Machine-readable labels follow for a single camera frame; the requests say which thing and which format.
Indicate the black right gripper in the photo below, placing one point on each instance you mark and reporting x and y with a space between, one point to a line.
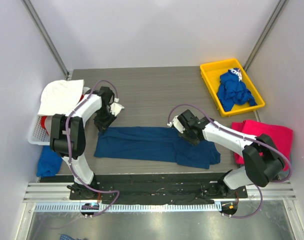
189 136

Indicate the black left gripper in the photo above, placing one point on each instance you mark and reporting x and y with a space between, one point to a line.
102 122

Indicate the dark blue mickey t shirt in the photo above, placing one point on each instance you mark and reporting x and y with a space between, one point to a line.
155 144

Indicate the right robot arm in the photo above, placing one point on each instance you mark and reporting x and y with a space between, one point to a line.
262 161

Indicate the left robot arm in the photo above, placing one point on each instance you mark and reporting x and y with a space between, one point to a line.
68 137

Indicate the white t shirt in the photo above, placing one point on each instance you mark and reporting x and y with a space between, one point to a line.
60 96

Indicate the royal blue t shirt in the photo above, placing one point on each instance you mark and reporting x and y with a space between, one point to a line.
233 91

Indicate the red t shirt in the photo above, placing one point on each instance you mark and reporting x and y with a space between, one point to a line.
43 122

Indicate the yellow plastic tray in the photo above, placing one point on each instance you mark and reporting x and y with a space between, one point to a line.
210 72

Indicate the white plastic laundry basket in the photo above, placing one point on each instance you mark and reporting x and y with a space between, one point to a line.
38 135

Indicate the blue folded t shirt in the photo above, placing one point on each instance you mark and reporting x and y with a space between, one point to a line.
49 163

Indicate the grey folded t shirt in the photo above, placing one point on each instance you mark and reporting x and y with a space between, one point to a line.
284 175

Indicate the checkered cloth bottom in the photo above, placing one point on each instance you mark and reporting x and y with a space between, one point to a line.
67 237

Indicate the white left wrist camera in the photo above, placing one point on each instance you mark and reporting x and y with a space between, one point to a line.
115 107

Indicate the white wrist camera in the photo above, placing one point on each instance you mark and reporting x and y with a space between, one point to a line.
115 107
176 124

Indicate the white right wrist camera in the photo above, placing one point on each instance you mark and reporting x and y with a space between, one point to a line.
176 124

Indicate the aluminium frame post left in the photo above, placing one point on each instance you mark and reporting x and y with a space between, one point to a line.
46 37

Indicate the aluminium frame post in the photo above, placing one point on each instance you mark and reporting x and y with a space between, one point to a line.
273 18
46 37

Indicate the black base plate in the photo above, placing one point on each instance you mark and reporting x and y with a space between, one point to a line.
163 189

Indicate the slotted cable duct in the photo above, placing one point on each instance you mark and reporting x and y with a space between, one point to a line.
89 207

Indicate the aluminium frame post right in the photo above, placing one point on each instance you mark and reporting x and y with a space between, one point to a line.
273 18

